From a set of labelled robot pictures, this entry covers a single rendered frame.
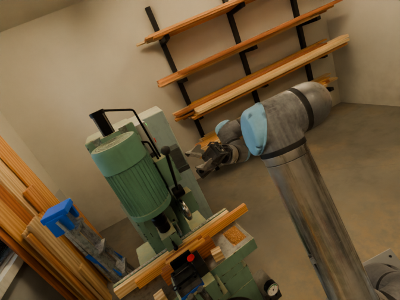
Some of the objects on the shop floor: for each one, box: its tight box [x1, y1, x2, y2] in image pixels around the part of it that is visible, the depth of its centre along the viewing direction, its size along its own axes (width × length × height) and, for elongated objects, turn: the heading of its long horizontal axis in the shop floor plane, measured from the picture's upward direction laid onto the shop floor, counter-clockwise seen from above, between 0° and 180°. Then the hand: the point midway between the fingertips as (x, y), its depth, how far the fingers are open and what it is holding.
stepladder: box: [40, 198, 135, 284], centre depth 169 cm, size 27×25×116 cm
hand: (191, 161), depth 87 cm, fingers open, 6 cm apart
